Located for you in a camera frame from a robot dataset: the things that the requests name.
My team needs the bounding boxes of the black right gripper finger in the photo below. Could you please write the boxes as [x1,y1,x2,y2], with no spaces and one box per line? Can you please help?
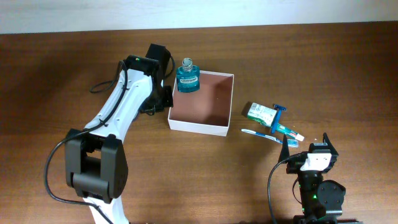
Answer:
[278,144,290,163]
[323,133,339,156]

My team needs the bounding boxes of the green toothpaste tube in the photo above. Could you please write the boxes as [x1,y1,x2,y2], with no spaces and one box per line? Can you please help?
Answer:
[276,124,305,141]

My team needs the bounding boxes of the blue disposable razor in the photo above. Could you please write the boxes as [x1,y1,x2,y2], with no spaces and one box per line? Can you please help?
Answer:
[271,104,287,134]

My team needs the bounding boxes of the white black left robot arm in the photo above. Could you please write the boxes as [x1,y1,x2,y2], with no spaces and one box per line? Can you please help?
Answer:
[64,54,175,223]

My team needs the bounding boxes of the white square cardboard box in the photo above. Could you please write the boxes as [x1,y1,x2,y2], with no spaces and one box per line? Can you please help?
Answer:
[167,71,234,137]

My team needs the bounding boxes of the teal mouthwash bottle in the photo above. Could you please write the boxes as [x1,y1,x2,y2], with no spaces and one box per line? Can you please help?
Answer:
[176,58,200,93]

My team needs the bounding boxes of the blue white toothbrush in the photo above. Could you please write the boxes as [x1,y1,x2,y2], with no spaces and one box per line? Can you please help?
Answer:
[241,129,299,148]

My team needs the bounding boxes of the green white soap packet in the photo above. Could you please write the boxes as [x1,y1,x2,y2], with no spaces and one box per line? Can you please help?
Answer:
[247,103,277,127]

